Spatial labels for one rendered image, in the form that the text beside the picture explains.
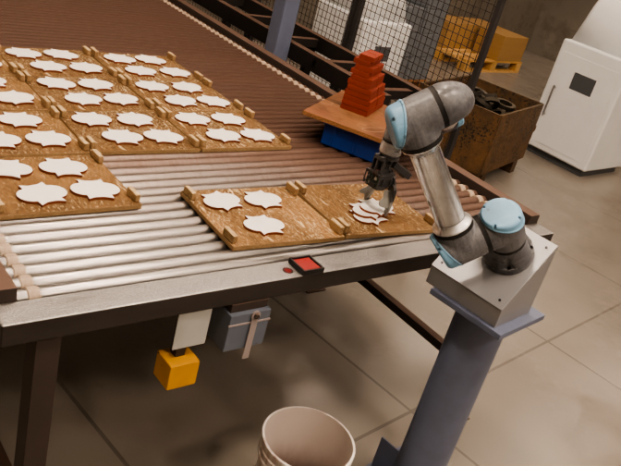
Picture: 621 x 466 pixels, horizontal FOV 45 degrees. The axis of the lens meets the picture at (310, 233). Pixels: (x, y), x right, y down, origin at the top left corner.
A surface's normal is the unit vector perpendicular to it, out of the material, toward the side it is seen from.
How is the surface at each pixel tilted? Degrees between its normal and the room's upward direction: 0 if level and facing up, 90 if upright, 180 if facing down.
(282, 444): 87
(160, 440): 0
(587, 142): 90
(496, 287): 43
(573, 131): 90
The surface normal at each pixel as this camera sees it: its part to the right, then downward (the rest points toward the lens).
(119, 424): 0.25, -0.87
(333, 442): -0.72, 0.07
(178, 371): 0.58, 0.49
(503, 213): -0.18, -0.59
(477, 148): -0.56, 0.24
